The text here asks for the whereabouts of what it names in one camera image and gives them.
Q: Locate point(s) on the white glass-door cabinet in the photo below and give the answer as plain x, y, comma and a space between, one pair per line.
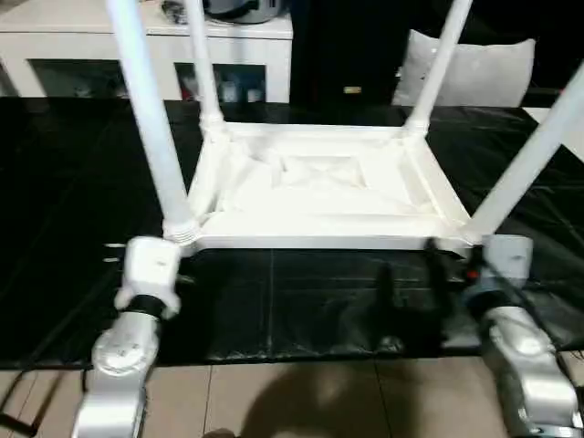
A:
68, 41

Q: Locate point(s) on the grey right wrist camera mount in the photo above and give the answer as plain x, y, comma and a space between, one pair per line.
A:
508, 257

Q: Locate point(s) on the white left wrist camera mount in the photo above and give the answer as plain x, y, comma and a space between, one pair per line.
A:
150, 264

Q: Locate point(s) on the white flat board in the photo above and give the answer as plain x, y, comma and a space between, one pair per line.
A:
572, 137

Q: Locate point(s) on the white pillow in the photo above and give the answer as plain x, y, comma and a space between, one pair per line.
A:
493, 73

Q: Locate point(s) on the black box with gold label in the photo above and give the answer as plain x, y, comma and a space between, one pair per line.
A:
342, 45

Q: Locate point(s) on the black left robot foot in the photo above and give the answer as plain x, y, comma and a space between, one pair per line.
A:
223, 433

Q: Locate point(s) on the grey round pot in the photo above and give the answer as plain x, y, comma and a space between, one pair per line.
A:
246, 11

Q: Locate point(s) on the black metal table leg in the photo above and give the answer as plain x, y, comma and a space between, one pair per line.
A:
18, 423

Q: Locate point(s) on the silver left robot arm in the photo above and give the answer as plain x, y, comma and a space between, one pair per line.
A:
118, 356

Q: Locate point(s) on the white plastic table top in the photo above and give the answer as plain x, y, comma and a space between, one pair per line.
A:
319, 223

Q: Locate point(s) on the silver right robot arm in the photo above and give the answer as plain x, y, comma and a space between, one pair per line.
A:
524, 365

